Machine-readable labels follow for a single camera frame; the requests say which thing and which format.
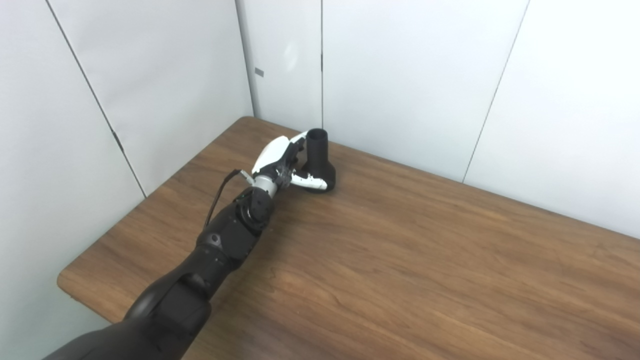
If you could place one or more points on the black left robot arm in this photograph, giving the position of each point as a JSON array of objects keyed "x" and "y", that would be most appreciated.
[{"x": 220, "y": 240}]

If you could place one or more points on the black funnel-shaped nozzle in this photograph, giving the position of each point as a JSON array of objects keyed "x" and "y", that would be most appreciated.
[{"x": 317, "y": 160}]

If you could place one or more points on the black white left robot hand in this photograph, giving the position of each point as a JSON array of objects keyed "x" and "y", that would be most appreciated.
[{"x": 272, "y": 155}]

